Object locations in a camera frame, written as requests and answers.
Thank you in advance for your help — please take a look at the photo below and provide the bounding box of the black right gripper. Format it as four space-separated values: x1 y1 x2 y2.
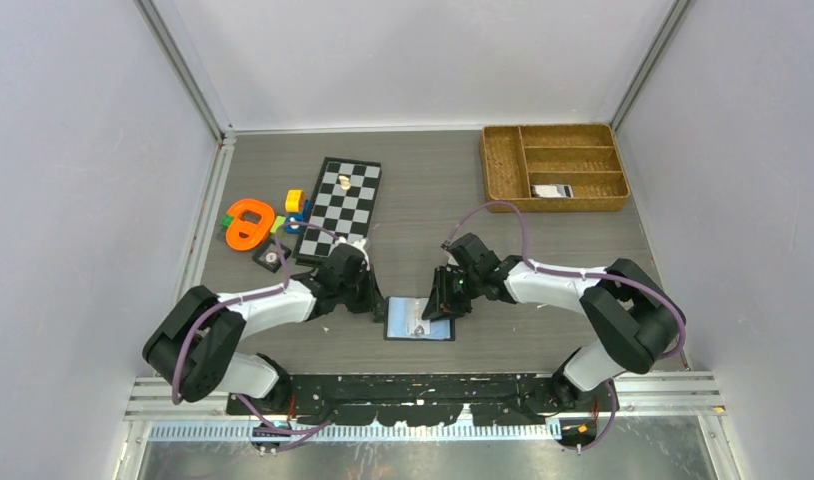
422 265 483 323

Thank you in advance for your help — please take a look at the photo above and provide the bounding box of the black leather card holder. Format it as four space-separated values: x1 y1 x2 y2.
383 296 456 342

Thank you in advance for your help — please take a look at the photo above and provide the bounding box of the white credit card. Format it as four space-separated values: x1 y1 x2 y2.
384 297 431 340

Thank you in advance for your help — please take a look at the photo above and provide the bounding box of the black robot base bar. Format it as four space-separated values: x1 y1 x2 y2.
226 372 621 429

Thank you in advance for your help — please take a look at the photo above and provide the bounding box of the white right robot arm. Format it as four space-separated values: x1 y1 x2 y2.
422 233 686 411

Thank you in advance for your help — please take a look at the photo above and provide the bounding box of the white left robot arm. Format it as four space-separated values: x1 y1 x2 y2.
142 238 383 414

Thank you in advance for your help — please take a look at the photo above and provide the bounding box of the blue toy brick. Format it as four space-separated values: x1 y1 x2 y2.
284 199 311 235

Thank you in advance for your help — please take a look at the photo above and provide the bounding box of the black and silver chessboard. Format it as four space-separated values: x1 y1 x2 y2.
293 157 383 266

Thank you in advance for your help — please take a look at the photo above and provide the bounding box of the lime green block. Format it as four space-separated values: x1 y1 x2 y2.
270 215 287 234

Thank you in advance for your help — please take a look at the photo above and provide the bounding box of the yellow toy brick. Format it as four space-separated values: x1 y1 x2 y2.
284 189 306 213

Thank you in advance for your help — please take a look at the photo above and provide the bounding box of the woven wicker tray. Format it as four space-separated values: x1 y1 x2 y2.
479 123 630 213

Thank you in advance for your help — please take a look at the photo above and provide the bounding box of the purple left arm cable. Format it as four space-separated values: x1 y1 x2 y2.
171 219 372 455

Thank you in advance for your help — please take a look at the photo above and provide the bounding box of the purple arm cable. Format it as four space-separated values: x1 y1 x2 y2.
441 200 688 454
171 219 372 455

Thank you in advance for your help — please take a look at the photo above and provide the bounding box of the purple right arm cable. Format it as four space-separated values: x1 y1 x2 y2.
441 200 688 454

